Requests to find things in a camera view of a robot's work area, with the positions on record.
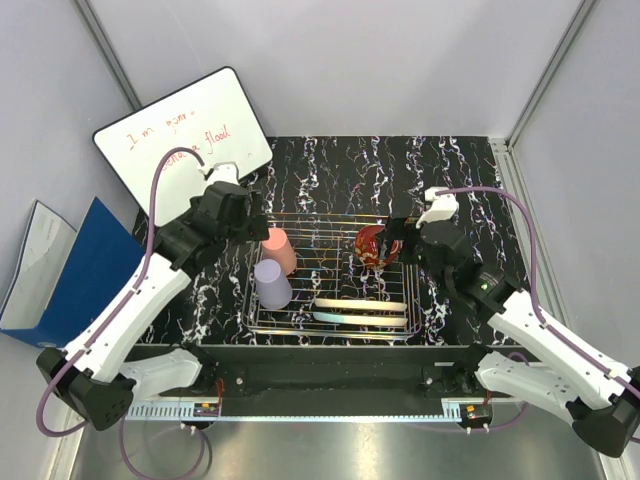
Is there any pink plastic cup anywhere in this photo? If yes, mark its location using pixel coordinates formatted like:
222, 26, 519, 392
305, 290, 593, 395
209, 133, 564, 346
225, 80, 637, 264
261, 227, 297, 275

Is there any teal plate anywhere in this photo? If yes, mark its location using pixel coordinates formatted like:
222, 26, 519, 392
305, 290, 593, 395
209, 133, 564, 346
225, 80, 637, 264
313, 312, 408, 328

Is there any black marble pattern mat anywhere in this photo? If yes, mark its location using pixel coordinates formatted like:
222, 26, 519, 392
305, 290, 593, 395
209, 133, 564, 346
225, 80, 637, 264
141, 136, 508, 346

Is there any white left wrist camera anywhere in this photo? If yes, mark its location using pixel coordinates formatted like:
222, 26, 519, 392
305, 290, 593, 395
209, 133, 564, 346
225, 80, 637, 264
198, 162, 239, 185

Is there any blue binder folder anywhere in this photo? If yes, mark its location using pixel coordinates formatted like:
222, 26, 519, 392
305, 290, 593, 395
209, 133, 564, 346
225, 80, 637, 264
1, 198, 144, 348

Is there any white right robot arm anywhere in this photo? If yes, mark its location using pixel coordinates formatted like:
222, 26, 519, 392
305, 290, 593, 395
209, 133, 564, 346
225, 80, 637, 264
377, 217, 639, 458

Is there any wire dish rack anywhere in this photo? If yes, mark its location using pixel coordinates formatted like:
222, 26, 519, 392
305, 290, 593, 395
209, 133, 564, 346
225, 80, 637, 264
243, 213, 423, 342

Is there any white slotted cable duct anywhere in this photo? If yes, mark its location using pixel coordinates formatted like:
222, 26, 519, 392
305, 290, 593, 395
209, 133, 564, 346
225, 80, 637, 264
126, 395, 484, 423

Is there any red floral ceramic bowl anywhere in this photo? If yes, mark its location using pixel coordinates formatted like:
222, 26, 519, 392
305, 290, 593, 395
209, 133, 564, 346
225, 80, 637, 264
354, 224, 402, 269

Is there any lilac plastic cup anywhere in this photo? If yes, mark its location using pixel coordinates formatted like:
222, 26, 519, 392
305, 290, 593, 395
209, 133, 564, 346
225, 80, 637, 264
254, 259, 292, 310

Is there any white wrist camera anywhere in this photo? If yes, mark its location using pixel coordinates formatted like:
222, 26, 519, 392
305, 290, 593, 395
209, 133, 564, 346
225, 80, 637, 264
198, 162, 239, 185
416, 187, 459, 229

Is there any cream pink plate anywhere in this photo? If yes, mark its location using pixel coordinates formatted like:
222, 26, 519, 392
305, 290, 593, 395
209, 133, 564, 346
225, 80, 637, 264
314, 298, 408, 312

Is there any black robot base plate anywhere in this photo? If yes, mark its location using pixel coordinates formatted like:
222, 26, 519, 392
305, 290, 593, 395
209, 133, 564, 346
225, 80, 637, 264
159, 345, 486, 400

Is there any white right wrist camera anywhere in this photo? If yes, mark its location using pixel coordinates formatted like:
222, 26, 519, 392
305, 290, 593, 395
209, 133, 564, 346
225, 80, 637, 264
416, 187, 459, 229

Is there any white dry-erase board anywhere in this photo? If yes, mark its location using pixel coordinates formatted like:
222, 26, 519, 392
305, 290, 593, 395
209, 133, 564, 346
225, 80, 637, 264
93, 67, 273, 212

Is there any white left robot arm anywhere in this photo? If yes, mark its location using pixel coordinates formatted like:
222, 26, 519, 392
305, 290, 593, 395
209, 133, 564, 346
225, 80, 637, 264
36, 181, 268, 431

